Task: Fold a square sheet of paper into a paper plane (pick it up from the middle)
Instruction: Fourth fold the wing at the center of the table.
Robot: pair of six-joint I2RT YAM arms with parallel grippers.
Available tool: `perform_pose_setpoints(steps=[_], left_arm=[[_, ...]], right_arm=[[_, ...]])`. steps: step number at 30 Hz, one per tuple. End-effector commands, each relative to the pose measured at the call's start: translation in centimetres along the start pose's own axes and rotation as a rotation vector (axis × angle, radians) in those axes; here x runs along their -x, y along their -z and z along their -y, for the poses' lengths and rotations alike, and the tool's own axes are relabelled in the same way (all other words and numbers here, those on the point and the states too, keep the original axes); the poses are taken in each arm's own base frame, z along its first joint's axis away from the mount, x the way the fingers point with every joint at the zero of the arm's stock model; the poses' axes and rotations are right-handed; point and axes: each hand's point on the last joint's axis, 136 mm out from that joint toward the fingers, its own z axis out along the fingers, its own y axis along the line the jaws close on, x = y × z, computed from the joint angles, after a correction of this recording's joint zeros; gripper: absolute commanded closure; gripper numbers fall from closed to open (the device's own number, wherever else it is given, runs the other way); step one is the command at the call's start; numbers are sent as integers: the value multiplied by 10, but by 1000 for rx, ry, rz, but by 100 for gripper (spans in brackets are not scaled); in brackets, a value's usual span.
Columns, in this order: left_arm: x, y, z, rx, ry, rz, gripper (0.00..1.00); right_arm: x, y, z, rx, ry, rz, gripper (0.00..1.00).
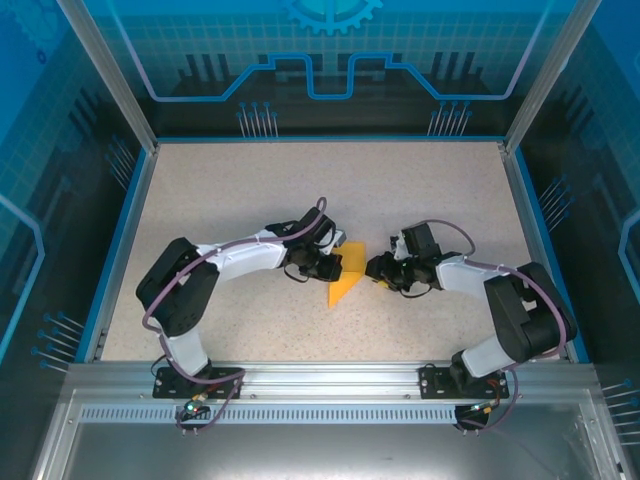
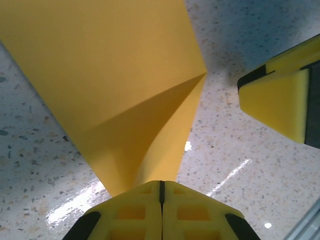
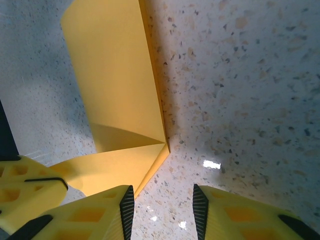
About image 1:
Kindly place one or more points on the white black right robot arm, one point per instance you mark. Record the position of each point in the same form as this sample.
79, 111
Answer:
460, 275

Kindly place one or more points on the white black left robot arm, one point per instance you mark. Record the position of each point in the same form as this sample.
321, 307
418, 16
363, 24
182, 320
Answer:
250, 255

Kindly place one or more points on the small green-lit circuit board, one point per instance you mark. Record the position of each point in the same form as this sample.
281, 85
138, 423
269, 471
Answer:
480, 409
192, 407

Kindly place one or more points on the grey metal shelf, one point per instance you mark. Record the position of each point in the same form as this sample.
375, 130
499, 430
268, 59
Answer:
320, 450

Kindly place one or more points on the blue grid print side panel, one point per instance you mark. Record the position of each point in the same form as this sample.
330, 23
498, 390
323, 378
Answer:
600, 150
40, 150

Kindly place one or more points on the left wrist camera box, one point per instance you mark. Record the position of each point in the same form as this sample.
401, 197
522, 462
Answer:
340, 238

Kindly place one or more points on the aluminium mounting rail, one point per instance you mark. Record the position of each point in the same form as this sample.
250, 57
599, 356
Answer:
330, 380

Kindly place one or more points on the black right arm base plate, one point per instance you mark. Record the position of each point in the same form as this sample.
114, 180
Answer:
435, 382

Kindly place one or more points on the aluminium side rail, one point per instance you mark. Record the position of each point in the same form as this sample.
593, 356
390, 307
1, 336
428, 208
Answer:
127, 250
536, 250

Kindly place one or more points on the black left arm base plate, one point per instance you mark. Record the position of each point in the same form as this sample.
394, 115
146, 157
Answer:
170, 385

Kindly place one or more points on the aluminium frame post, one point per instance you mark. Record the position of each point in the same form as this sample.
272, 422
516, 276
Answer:
547, 75
115, 75

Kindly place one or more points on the blue gear print enclosure panel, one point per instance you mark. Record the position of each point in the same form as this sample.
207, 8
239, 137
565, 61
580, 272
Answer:
200, 40

